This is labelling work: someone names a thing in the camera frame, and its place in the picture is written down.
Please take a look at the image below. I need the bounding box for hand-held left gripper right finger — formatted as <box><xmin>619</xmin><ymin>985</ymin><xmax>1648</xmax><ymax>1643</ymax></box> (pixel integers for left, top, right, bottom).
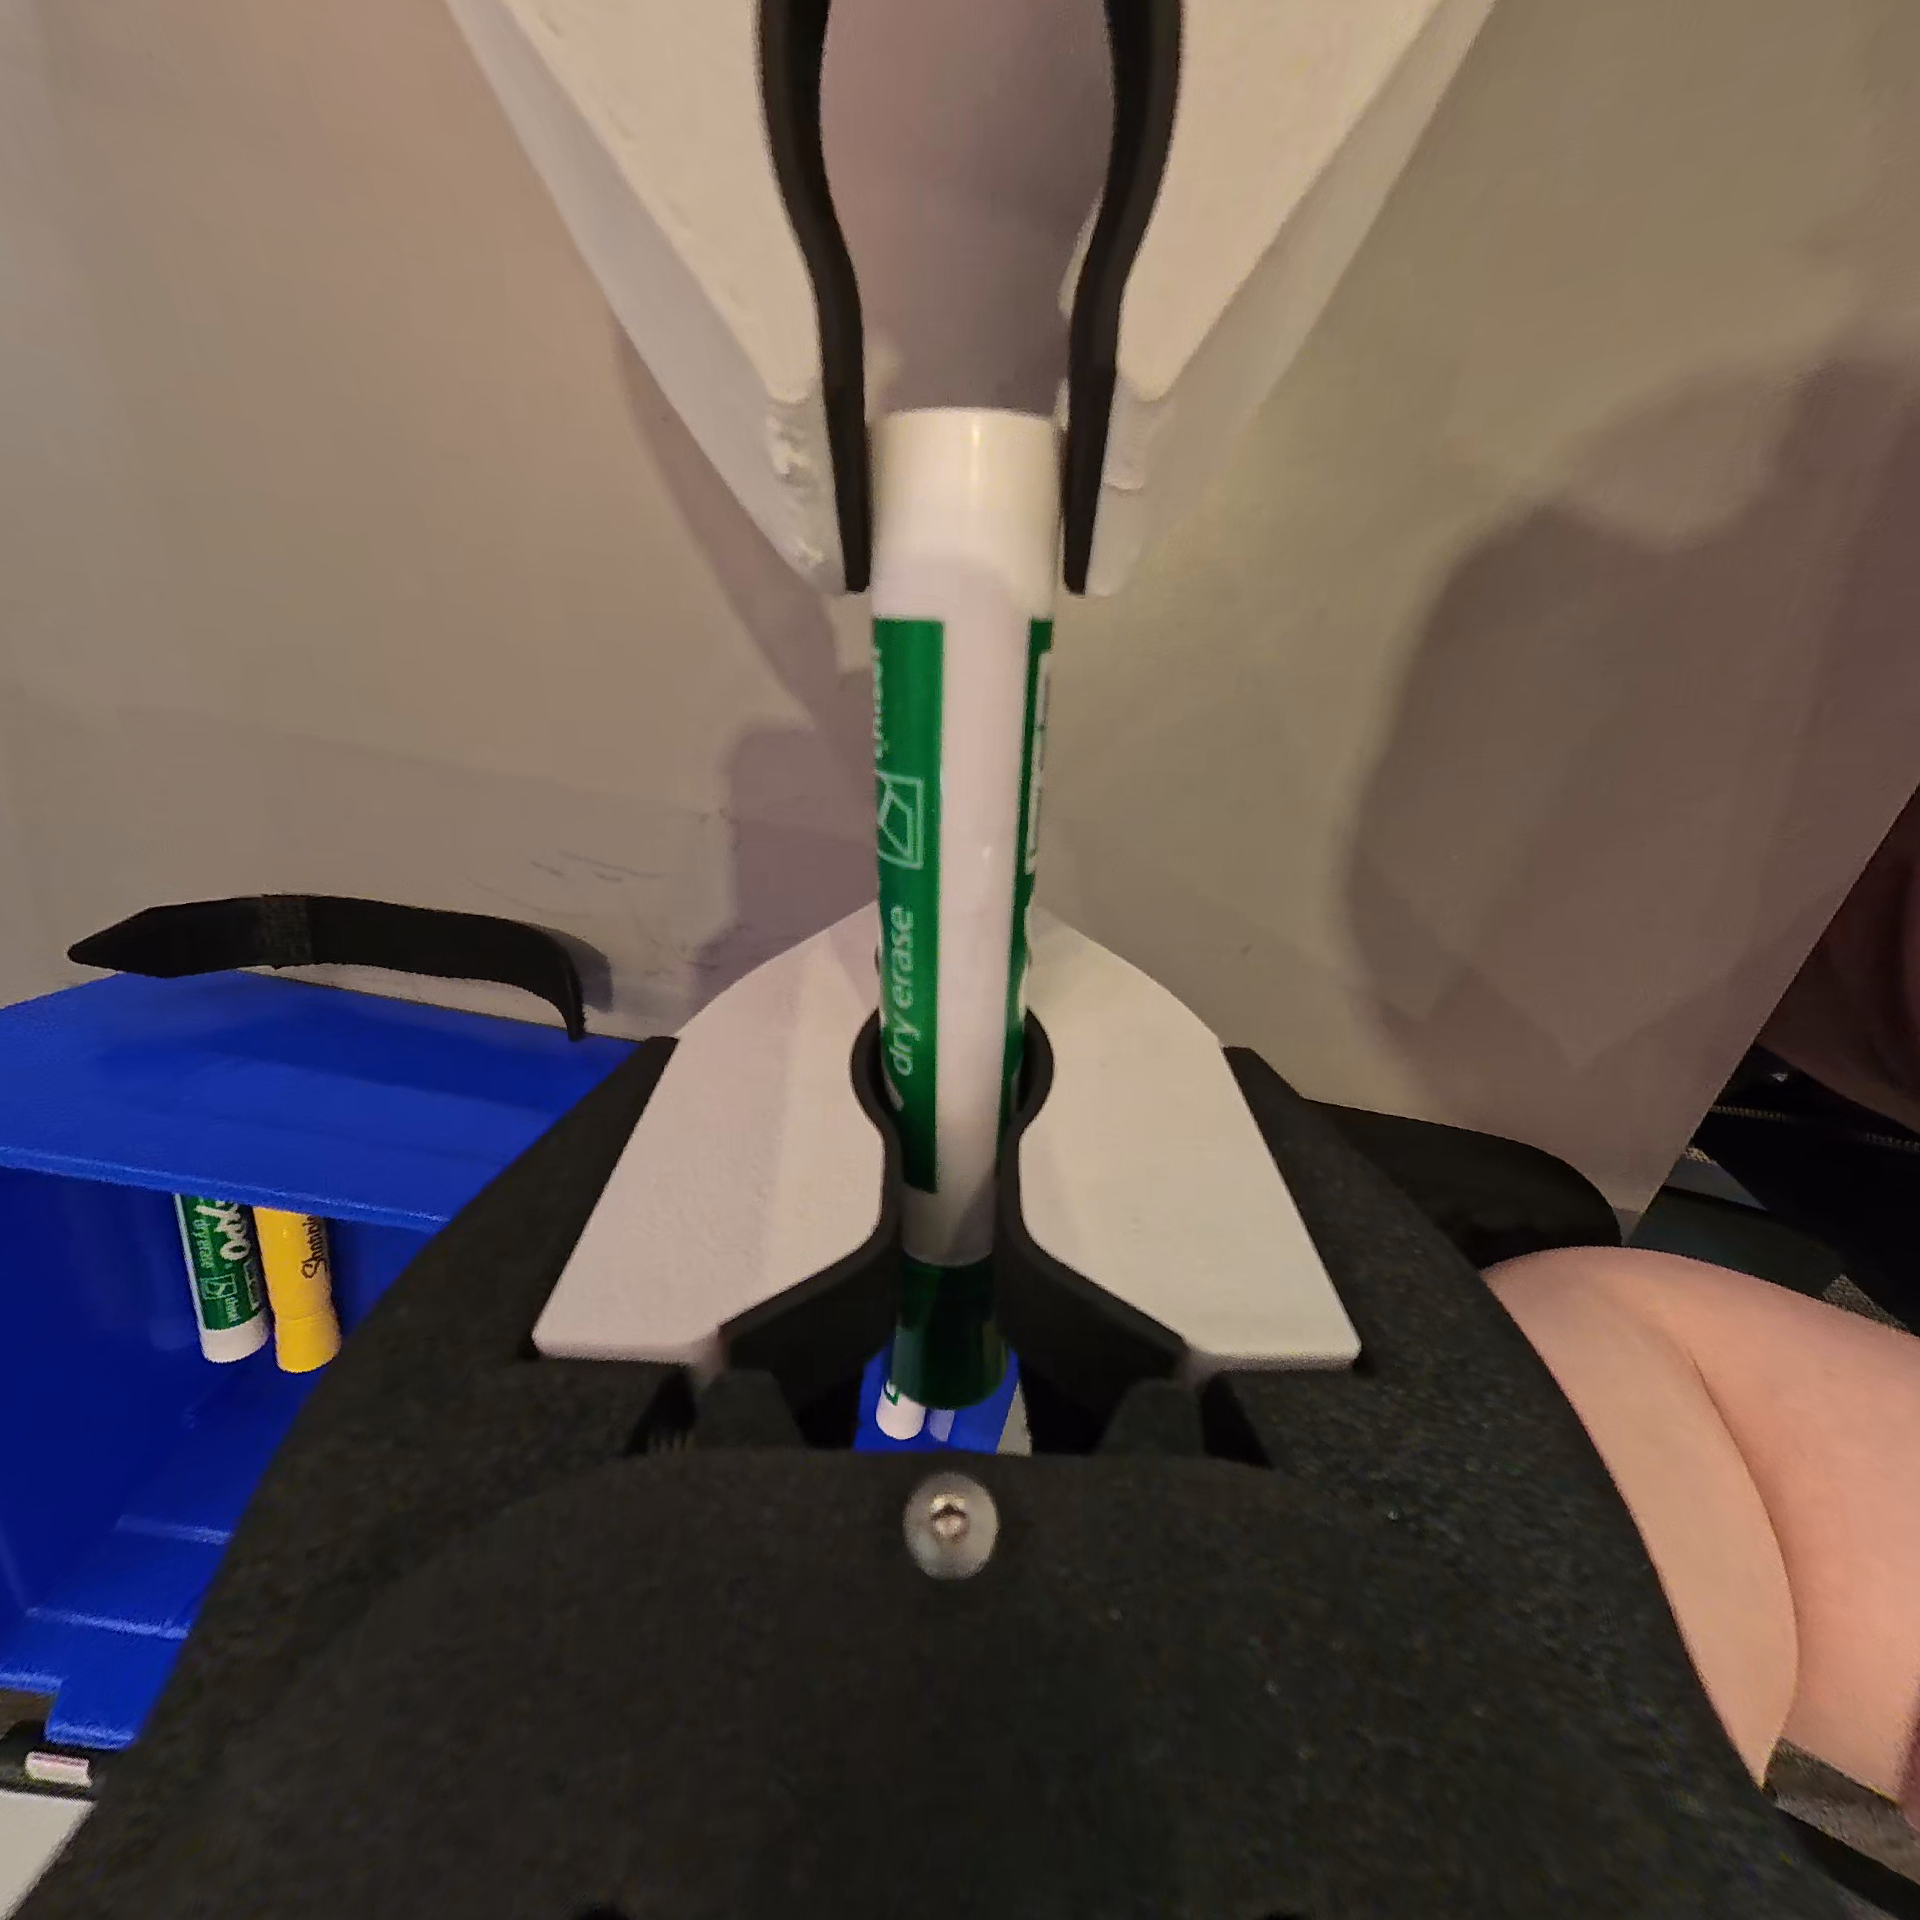
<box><xmin>992</xmin><ymin>944</ymin><xmax>1366</xmax><ymax>1453</ymax></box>

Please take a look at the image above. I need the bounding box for black velcro strap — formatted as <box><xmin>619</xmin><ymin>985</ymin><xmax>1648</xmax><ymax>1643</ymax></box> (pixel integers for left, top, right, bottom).
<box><xmin>66</xmin><ymin>896</ymin><xmax>590</xmax><ymax>1041</ymax></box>

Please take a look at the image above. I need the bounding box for green dry erase marker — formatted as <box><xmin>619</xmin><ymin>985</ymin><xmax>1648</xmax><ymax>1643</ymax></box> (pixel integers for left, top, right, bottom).
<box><xmin>867</xmin><ymin>404</ymin><xmax>1061</xmax><ymax>1409</ymax></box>
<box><xmin>874</xmin><ymin>1357</ymin><xmax>958</xmax><ymax>1449</ymax></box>
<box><xmin>171</xmin><ymin>1191</ymin><xmax>272</xmax><ymax>1364</ymax></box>

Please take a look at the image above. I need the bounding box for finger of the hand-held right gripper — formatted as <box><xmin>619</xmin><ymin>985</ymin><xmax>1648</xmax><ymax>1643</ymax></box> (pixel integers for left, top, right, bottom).
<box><xmin>448</xmin><ymin>0</ymin><xmax>875</xmax><ymax>594</ymax></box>
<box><xmin>1059</xmin><ymin>0</ymin><xmax>1500</xmax><ymax>596</ymax></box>

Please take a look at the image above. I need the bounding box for blue plastic bin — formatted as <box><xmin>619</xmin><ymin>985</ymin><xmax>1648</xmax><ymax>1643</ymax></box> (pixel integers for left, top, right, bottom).
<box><xmin>0</xmin><ymin>967</ymin><xmax>1023</xmax><ymax>1749</ymax></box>

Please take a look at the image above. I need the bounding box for black chair armrest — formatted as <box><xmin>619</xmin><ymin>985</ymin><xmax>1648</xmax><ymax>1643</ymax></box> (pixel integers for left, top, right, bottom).
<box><xmin>1295</xmin><ymin>1100</ymin><xmax>1624</xmax><ymax>1269</ymax></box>

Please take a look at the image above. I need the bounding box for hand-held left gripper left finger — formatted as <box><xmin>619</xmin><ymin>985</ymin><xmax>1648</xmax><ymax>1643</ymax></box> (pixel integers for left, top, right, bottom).
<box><xmin>532</xmin><ymin>907</ymin><xmax>904</xmax><ymax>1449</ymax></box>

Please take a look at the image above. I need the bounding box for yellow marker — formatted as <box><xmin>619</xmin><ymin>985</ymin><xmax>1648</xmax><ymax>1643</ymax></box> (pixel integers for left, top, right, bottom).
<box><xmin>251</xmin><ymin>1205</ymin><xmax>346</xmax><ymax>1375</ymax></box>

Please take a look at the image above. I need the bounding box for person's left forearm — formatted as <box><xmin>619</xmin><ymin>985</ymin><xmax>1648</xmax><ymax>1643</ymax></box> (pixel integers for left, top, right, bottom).
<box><xmin>1477</xmin><ymin>1248</ymin><xmax>1920</xmax><ymax>1801</ymax></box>

